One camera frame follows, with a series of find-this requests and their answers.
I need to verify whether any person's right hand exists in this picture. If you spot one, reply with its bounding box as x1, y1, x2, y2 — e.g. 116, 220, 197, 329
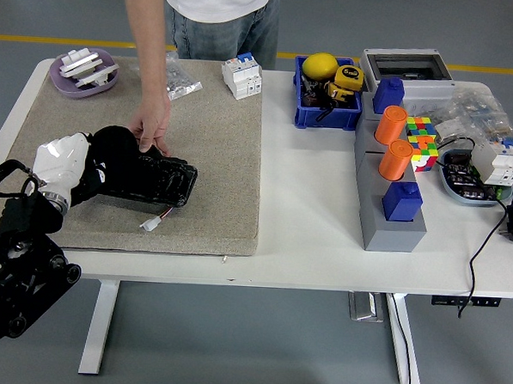
127, 93, 176, 157

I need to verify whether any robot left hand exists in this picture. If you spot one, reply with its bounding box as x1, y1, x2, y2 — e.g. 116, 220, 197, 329
30, 129, 114, 210

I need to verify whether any glossy black panel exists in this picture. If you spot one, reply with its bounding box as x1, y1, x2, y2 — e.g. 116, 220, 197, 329
96, 149, 200, 210

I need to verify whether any black table control panel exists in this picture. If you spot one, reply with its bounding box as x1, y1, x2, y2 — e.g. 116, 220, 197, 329
431, 294, 502, 310

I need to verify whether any clear bag of metal screws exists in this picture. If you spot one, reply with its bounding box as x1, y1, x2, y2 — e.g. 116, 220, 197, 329
162, 49, 205, 103

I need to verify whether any white plastic clip part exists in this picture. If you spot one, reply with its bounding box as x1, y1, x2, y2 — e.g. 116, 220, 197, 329
74, 59, 120, 89
58, 46, 102, 80

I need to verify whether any purple plastic tray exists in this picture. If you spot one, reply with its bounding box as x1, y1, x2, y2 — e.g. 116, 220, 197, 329
47, 45, 121, 101

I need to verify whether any grey-brown mat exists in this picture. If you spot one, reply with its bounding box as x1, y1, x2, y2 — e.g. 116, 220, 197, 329
0, 48, 271, 262

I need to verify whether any person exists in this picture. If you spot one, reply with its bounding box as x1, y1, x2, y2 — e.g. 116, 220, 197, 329
113, 0, 281, 162

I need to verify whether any white table leg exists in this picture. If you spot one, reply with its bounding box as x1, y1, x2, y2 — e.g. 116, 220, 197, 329
382, 292, 427, 384
77, 277, 121, 377

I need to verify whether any yellow ball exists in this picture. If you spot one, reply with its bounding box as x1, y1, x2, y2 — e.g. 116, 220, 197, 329
300, 51, 340, 82

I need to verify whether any blue plastic bin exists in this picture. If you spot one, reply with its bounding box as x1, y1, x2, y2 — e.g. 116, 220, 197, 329
290, 54, 367, 132

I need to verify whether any yellow tape measure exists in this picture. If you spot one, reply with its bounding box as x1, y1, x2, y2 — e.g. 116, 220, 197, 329
322, 81, 359, 104
333, 64, 364, 94

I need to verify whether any blue square block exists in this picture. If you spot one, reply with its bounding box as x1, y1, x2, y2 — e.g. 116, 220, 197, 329
380, 180, 424, 225
370, 75, 406, 116

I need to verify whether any orange cylinder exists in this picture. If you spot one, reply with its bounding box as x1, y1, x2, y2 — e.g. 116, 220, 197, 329
376, 137, 415, 183
373, 105, 410, 148

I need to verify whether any grey block holder base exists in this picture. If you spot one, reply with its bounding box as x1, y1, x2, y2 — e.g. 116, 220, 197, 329
347, 91, 435, 255

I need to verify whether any colourful puzzle cube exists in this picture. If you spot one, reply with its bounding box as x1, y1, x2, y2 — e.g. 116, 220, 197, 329
405, 135, 441, 174
403, 115, 439, 142

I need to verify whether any silver floor plate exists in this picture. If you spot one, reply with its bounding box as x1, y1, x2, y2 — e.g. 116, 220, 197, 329
346, 290, 386, 323

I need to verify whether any light blue tray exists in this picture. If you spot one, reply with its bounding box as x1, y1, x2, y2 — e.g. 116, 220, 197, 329
436, 148, 513, 210

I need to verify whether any black terminal strip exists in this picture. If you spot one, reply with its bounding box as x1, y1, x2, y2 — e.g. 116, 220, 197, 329
446, 165, 498, 201

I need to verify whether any clear bag of parts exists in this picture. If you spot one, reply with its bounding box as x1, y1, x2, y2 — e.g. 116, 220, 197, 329
431, 82, 513, 146

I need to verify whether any white circuit breaker blue switch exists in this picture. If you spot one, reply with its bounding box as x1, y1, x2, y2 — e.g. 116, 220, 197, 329
219, 51, 265, 102
468, 137, 513, 187

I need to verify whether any white connector with wires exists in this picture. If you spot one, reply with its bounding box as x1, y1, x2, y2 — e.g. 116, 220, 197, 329
138, 200, 181, 234

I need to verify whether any black handled tool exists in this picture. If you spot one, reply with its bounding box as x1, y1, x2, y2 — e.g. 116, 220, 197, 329
300, 73, 339, 122

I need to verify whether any grey electrical enclosure box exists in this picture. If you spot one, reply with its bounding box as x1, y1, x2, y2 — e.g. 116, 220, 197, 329
357, 46, 458, 116

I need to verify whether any black adapter cable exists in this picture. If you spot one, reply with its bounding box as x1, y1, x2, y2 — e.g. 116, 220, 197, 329
428, 135, 513, 321

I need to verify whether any black floor cable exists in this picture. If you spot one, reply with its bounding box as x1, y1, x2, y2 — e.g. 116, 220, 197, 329
375, 292, 416, 384

